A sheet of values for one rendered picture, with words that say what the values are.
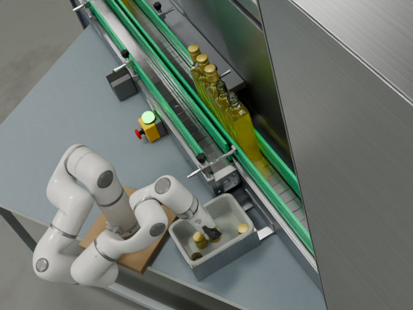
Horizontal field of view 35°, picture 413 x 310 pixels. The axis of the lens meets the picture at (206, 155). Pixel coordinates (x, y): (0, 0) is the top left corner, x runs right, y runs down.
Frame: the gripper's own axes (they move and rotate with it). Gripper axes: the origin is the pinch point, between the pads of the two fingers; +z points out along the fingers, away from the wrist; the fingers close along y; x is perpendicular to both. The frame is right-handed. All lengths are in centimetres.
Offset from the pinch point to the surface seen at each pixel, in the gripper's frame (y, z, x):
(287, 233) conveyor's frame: -18.0, -0.4, -17.5
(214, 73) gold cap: 23.8, -25.7, -29.6
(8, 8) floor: 306, 72, 49
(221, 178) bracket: 10.0, -2.6, -11.5
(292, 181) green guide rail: -8.1, -4.1, -27.7
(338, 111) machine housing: -84, -118, -33
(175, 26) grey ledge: 87, 2, -30
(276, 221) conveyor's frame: -12.0, 0.6, -17.0
